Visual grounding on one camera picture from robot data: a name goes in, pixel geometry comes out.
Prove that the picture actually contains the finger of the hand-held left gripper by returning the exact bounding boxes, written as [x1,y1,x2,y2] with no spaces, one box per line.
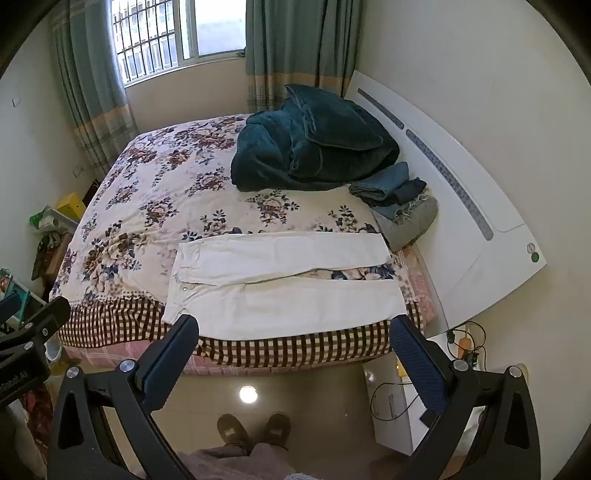
[0,296,71,356]

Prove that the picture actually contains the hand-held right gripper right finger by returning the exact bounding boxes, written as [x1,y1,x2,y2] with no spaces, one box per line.
[389,315,542,480]

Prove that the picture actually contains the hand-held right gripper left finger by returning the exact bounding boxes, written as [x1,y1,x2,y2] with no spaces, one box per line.
[46,314,200,480]

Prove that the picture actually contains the white pants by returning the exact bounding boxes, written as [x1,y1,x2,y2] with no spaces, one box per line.
[163,231,407,341]

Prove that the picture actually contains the teal shelf rack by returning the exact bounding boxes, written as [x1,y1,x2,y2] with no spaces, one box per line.
[0,268,48,334]

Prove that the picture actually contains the red patterned cloth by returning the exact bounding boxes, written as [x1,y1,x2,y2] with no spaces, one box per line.
[21,387,57,445]

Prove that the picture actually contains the pink plaid under sheet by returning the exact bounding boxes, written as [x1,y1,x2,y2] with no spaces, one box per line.
[62,244,439,377]

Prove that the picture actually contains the orange power strip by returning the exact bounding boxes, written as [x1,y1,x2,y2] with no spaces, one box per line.
[455,323,476,365]

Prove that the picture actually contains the brown wooden side table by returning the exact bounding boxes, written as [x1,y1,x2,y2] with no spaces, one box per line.
[32,231,75,288]

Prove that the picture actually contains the white bedside table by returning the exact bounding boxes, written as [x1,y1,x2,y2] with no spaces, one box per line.
[362,354,445,459]

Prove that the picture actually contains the brown slipper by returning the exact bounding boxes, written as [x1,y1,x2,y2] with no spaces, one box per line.
[260,412,291,447]
[217,413,250,456]

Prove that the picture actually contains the yellow box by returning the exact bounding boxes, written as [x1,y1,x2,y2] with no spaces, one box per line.
[55,193,86,221]

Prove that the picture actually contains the person's grey trousers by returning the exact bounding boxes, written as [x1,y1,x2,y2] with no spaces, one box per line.
[178,442,320,480]

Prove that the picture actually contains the grey pillow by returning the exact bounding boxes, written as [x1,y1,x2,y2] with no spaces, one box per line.
[383,196,439,253]

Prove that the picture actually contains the white bed headboard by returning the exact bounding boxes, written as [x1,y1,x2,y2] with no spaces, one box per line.
[344,69,549,332]

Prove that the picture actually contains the frayed light blue jeans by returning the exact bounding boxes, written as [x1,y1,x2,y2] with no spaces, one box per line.
[372,193,435,225]

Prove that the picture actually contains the folded dark navy garment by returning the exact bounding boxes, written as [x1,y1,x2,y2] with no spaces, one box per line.
[396,178,428,205]

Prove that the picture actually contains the floral bed sheet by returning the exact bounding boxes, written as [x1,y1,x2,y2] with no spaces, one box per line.
[48,114,428,358]

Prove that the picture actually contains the folded blue jeans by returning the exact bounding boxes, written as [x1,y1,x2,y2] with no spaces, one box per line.
[349,161,411,205]

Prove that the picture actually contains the green curtain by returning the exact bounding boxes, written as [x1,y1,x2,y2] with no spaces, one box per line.
[48,0,139,182]
[245,0,364,114]

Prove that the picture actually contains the teal fleece blanket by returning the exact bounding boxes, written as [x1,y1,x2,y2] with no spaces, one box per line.
[230,84,400,193]

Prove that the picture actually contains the barred window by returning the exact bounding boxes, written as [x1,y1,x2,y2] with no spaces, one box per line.
[111,0,247,85]

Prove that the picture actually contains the black cable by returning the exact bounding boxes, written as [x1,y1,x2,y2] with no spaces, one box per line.
[369,381,417,422]

